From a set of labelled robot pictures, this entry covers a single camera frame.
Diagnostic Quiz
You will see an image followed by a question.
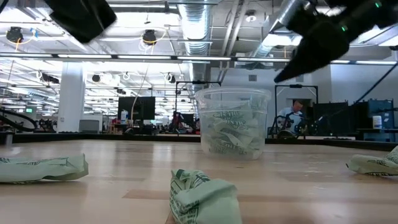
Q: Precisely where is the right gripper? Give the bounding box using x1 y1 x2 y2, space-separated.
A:
273 0 386 84

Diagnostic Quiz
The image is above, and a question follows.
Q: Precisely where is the clear plastic cup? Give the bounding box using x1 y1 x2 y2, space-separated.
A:
195 86 272 161

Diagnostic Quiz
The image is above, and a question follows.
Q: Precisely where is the long ceiling light strip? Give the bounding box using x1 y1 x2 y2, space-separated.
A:
0 52 398 66

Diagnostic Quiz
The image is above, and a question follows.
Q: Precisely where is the person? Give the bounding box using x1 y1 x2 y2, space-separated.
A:
276 98 313 138

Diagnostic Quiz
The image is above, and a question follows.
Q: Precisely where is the black partition panel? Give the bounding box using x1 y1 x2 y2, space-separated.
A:
312 101 368 139

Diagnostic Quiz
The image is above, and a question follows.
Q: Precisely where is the round ceiling detector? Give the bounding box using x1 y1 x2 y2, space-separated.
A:
244 9 257 23

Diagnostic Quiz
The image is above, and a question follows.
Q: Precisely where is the white square pillar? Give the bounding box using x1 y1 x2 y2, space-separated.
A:
57 60 86 134

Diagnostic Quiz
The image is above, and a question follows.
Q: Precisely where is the blue cabinet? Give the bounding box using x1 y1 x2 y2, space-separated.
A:
362 98 398 142

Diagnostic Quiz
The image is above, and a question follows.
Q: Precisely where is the black monitor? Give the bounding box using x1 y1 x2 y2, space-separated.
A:
117 96 156 121

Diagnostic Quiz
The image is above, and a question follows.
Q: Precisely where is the grey cabinet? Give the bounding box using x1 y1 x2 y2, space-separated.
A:
78 119 100 134

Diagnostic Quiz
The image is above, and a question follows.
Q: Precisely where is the black metal gantry frame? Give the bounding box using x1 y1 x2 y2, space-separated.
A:
175 80 222 131
274 83 319 138

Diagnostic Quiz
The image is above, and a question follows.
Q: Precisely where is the silver smooth air duct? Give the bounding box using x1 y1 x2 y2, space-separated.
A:
248 0 307 58

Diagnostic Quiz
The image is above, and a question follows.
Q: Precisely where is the black ceiling cable reel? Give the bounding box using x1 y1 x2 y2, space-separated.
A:
142 29 158 46
5 26 25 44

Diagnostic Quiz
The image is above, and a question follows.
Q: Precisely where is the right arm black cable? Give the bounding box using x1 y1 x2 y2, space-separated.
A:
315 61 398 127

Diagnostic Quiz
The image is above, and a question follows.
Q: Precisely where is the silver ribbed air duct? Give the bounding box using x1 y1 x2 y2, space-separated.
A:
177 0 216 82

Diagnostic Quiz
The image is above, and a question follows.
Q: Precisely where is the black curved rail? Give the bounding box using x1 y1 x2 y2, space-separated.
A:
0 107 38 133

